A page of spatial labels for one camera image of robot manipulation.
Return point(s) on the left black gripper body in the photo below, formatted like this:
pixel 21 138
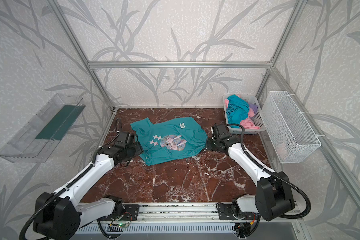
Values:
pixel 133 145

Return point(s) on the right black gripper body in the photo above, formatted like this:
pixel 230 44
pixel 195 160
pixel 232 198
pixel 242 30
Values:
pixel 214 141

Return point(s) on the teal printed t-shirt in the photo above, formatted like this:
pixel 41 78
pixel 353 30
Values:
pixel 175 139

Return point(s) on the white plastic laundry basket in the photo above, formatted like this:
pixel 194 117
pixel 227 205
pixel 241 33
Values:
pixel 257 118

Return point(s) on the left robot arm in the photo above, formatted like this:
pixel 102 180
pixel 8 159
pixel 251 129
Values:
pixel 58 215

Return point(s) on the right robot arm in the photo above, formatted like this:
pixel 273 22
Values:
pixel 273 197

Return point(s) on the pink t-shirt in basket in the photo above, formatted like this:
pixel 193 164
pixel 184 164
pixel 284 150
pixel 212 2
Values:
pixel 248 123

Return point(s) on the teal t-shirt in basket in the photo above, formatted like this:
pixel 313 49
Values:
pixel 237 110

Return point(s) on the purple t-shirt in basket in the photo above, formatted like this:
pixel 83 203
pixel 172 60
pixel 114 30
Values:
pixel 254 107

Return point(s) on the green circuit board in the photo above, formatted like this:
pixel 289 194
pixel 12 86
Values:
pixel 116 226

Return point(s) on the pink item in wire basket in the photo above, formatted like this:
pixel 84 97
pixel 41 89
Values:
pixel 282 152

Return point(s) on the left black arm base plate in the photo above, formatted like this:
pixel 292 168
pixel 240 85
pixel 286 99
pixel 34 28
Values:
pixel 130 214

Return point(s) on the white wire mesh basket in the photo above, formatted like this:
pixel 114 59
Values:
pixel 286 123

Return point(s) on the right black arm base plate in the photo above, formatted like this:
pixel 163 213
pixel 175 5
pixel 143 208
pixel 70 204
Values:
pixel 231 211

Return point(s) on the slotted white cable duct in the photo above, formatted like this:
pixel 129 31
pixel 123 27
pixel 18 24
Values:
pixel 171 228

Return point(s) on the aluminium frame crossbar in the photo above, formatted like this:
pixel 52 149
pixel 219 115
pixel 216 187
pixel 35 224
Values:
pixel 208 65

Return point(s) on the clear plastic wall tray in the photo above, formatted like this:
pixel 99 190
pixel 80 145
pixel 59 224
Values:
pixel 35 142

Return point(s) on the aluminium front rail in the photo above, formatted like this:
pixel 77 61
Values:
pixel 149 213

